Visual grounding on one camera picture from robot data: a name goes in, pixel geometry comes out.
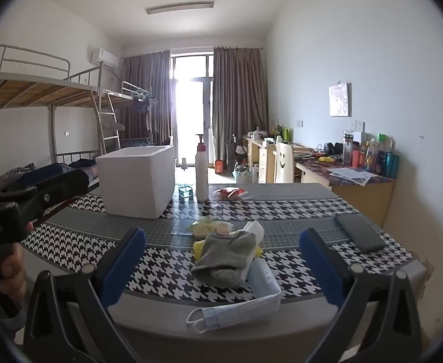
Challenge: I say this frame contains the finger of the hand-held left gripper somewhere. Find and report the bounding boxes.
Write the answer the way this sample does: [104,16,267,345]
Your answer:
[0,168,91,221]

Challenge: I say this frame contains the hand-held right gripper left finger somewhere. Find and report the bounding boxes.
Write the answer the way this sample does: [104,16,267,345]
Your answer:
[15,226,148,363]

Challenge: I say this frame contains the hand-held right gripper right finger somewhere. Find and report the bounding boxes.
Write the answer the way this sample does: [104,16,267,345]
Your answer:
[298,227,423,363]

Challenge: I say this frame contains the blue face mask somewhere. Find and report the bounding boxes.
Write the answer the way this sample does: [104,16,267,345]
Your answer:
[187,285,283,334]
[246,258,283,299]

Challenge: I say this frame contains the white foam box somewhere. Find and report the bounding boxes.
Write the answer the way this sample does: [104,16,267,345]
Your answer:
[95,146,177,220]

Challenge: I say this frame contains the white tissue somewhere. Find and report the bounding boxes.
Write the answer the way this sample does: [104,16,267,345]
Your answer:
[242,220,264,243]

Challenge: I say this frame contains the pale yellow foam net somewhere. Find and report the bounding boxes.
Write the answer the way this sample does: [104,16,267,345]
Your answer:
[188,215,234,238]

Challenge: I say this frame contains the grey sock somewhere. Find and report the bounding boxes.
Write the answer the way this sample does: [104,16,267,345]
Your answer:
[190,230,258,289]

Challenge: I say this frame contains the person's left hand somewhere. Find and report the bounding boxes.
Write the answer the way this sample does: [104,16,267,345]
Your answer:
[0,242,28,305]

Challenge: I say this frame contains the houndstooth tablecloth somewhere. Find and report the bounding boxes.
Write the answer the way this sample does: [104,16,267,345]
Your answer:
[21,182,428,305]

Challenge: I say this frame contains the black smartphone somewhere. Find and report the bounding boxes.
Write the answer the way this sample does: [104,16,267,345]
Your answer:
[334,213,385,254]

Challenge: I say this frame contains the metal bunk ladder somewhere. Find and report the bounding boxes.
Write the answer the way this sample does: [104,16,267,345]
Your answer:
[93,91,121,155]

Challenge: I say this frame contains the long wooden desk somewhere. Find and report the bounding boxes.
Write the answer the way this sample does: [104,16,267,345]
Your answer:
[244,136,394,227]

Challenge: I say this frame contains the printed papers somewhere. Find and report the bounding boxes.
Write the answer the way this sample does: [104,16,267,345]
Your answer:
[329,168,373,187]

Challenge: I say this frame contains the large metal bunk bed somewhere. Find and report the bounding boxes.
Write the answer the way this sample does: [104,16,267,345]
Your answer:
[0,41,104,197]

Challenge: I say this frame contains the patterned desk cloth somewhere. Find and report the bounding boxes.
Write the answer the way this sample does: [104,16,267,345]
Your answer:
[297,155,394,188]

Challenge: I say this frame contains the wooden chair with smiley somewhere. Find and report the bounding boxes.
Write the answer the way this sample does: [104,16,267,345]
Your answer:
[274,142,295,184]

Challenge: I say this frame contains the small metal bunk bed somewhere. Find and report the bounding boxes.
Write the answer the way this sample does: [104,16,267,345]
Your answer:
[100,80,157,150]

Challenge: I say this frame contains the dark hanging clothes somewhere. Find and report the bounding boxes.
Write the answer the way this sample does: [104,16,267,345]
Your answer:
[132,96,157,133]

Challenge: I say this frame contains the red snack packet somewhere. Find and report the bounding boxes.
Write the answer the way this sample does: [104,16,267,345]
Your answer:
[216,186,250,201]

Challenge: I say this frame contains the white pump bottle red nozzle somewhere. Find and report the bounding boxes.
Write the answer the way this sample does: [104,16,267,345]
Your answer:
[195,133,209,202]

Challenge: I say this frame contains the white plastic bucket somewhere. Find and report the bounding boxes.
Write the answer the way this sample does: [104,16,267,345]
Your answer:
[234,166,252,184]

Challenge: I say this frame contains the cluster of toiletry bottles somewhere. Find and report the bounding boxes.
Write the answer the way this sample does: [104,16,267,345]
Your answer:
[342,130,400,179]

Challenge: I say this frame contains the brown curtain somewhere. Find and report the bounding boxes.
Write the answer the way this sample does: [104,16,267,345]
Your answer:
[121,51,174,148]
[212,46,269,175]

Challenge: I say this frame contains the white air conditioner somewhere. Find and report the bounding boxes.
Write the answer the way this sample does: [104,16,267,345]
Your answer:
[90,48,121,69]

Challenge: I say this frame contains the assorted desk clutter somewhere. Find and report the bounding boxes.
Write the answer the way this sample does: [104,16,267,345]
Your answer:
[246,126,283,146]

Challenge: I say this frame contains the black folded cart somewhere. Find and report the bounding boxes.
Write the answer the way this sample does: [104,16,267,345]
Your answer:
[227,134,241,167]

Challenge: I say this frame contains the glass balcony door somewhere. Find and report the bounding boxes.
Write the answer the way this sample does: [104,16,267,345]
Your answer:
[170,55,214,171]

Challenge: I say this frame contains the ceiling tube light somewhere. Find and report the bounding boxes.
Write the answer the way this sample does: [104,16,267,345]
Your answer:
[146,2,214,15]

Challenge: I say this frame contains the cartoon wall poster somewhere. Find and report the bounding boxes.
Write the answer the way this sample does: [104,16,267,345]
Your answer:
[329,82,351,117]

